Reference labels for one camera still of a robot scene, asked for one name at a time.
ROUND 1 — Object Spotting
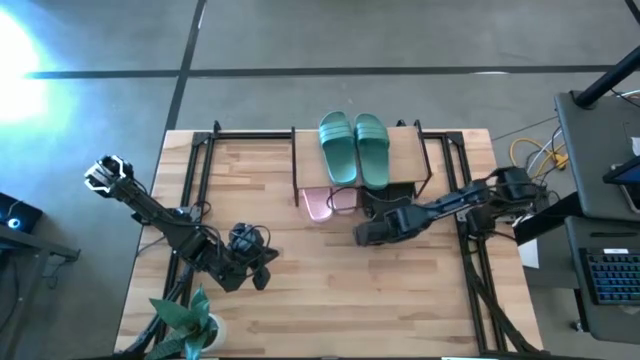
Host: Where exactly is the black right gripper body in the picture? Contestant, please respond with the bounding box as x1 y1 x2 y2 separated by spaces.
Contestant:
367 192 404 221

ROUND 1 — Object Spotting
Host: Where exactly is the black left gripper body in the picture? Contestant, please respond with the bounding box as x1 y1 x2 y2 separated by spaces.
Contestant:
227 222 269 269

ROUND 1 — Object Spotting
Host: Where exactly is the pink rubber slide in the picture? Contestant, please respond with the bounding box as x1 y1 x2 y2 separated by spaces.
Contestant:
301 186 334 224
329 186 359 216

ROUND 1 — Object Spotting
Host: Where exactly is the green rubber slide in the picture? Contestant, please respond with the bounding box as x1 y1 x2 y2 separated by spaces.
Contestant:
353 112 391 191
318 110 359 187

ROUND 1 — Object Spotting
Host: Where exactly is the wooden shelf with black legs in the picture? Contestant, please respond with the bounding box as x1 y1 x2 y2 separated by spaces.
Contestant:
290 119 434 207

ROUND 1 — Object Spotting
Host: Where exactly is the white plant pot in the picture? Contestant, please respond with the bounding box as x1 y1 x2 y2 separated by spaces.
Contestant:
202 313 229 354

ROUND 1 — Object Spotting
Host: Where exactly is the green potted plant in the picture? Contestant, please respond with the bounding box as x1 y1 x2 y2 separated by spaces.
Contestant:
144 285 220 360

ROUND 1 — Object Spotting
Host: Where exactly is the white paper sheet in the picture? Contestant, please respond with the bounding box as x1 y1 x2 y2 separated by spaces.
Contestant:
517 238 541 270

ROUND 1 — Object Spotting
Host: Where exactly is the grey metal stand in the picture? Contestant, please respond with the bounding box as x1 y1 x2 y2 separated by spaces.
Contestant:
0 227 81 360

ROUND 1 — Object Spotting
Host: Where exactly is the grey desk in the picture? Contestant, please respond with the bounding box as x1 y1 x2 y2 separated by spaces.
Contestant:
553 89 640 346

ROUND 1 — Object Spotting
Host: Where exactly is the black box with blue light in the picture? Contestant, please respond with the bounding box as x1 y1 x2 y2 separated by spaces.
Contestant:
0 192 44 235

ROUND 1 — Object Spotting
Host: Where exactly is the black backlit keyboard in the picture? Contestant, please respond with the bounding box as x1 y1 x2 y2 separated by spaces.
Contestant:
579 247 640 307

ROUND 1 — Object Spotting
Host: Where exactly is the black tablet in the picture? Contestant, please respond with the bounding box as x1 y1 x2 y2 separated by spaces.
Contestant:
602 157 640 211

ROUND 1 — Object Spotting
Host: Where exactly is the black pole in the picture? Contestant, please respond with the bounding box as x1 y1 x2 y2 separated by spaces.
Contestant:
573 44 640 109

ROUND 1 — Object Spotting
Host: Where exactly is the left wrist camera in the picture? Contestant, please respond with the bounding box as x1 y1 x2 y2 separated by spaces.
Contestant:
251 266 272 292

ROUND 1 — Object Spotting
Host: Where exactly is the black aluminium table frame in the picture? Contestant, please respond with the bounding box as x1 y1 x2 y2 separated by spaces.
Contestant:
119 119 546 360

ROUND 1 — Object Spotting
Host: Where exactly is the white cable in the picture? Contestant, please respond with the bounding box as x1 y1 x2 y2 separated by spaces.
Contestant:
524 142 559 176

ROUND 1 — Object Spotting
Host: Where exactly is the yellow cable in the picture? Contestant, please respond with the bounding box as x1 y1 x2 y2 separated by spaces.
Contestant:
508 137 570 171

